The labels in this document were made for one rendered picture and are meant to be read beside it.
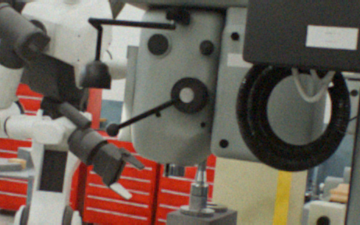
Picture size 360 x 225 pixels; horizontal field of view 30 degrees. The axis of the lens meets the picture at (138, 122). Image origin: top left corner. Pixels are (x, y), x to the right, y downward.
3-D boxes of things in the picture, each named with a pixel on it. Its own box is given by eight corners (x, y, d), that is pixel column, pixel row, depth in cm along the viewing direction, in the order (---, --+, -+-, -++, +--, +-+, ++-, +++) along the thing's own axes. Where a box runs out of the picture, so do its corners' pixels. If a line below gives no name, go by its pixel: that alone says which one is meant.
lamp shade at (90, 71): (80, 87, 150) (83, 59, 150) (112, 90, 150) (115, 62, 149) (76, 87, 143) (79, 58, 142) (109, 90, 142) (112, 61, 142)
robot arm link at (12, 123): (30, 144, 188) (-15, 141, 199) (55, 133, 196) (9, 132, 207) (23, 108, 186) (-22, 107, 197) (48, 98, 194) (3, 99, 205)
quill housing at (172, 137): (118, 158, 137) (133, 3, 135) (151, 153, 156) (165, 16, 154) (207, 171, 130) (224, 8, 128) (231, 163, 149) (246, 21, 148)
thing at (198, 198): (203, 211, 171) (205, 190, 171) (186, 208, 173) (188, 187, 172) (208, 208, 175) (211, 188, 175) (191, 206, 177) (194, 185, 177)
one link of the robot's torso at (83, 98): (55, 107, 243) (55, 63, 234) (90, 111, 242) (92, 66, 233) (40, 147, 218) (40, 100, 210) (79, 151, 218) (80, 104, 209)
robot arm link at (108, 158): (101, 193, 177) (69, 166, 182) (122, 180, 185) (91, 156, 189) (115, 157, 171) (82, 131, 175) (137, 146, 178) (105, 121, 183)
